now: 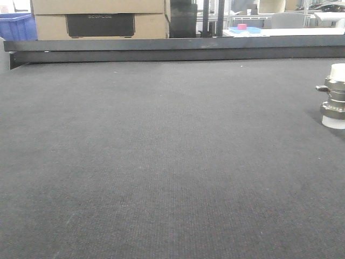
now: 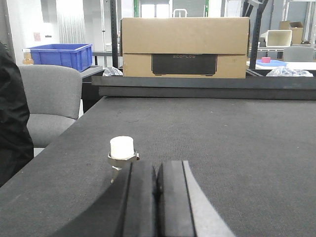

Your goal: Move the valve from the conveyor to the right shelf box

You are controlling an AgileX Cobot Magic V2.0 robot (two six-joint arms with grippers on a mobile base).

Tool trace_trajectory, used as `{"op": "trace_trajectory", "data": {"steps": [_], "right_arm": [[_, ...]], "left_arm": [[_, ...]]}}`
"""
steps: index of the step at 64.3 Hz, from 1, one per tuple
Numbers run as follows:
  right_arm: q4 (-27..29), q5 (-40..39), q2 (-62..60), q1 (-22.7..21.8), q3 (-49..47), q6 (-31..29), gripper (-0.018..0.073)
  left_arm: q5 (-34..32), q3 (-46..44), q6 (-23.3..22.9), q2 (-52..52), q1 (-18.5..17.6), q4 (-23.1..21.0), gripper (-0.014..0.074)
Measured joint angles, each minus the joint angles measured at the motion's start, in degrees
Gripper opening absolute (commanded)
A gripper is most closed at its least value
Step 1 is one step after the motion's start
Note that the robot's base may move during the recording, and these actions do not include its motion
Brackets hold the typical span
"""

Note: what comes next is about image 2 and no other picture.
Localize white open bin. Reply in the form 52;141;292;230
260;30;292;47

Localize blue plastic crate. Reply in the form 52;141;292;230
28;43;92;72

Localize black conveyor end rail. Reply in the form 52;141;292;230
92;76;316;101

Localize crumpled plastic bag right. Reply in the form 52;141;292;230
266;66;314;77

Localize crumpled plastic bag left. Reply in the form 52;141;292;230
103;66;123;77

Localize blue flat tray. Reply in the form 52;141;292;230
256;59;287;67

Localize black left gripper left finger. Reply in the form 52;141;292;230
52;161;157;237

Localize black rack post right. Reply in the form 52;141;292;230
248;0;268;69

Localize metal valve with white cap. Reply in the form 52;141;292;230
108;136;140;183

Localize pink tape roll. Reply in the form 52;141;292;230
261;57;271;64

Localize crumpled plastic bag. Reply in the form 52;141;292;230
103;66;123;77
266;66;314;77

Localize small cardboard box background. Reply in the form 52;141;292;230
279;21;304;44

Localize grey fabric chair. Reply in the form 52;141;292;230
19;65;82;148

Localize black rack post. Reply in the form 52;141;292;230
248;0;268;69
110;0;119;68

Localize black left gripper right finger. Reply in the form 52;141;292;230
157;160;235;237

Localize black rack post left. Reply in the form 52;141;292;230
110;0;119;68

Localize brown cardboard box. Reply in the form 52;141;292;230
121;17;250;79

